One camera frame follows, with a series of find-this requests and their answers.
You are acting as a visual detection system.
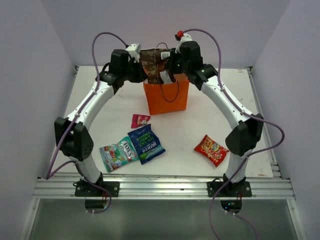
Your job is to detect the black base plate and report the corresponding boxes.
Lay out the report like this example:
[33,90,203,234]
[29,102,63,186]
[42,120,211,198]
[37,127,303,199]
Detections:
[206,178,253,198]
[72,180,120,198]

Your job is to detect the brown snack bag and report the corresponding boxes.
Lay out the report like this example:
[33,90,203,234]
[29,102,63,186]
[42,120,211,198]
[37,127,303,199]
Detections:
[140,48,176,85]

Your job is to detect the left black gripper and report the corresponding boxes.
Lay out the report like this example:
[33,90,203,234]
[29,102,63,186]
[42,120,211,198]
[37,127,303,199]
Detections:
[121,58,148,83]

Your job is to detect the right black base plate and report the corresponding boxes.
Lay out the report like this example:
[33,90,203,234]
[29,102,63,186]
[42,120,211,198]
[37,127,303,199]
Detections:
[206,178,253,198]

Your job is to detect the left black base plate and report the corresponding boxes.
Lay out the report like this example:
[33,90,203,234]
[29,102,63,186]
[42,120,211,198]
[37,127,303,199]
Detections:
[72,180,120,198]

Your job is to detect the green Fox's candy bag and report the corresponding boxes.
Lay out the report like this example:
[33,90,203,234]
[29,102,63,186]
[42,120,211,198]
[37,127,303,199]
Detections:
[99,136,139,173]

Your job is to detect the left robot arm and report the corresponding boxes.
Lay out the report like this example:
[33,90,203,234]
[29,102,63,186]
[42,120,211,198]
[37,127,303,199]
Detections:
[53,43,147,197]

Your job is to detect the small pink snack packet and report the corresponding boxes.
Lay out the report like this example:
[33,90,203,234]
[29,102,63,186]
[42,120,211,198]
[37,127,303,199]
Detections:
[131,114,151,129]

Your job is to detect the red snack bag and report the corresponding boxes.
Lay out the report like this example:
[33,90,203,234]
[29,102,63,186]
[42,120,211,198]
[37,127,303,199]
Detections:
[193,134,230,167]

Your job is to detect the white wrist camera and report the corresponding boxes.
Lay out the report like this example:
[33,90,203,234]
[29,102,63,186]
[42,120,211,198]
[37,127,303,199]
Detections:
[174,30,192,54]
[125,43,142,63]

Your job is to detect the orange paper bag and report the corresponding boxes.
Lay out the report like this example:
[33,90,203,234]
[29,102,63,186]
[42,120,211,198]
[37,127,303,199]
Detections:
[143,73,190,115]

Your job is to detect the blue sea salt chips bag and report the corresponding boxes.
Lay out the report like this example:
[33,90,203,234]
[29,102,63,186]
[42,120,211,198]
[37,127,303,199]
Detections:
[127,124,166,165]

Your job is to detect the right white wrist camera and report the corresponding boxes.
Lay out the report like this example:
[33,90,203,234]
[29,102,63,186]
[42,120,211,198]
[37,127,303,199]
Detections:
[174,30,192,54]

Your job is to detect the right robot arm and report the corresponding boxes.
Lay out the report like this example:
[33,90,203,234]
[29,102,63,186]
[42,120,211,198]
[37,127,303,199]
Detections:
[165,37,263,197]

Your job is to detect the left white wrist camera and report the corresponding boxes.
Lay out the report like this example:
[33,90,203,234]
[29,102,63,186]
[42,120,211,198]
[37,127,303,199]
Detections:
[125,43,142,63]

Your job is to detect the aluminium rail frame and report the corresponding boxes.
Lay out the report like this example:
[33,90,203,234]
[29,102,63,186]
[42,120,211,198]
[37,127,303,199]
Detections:
[32,173,295,200]

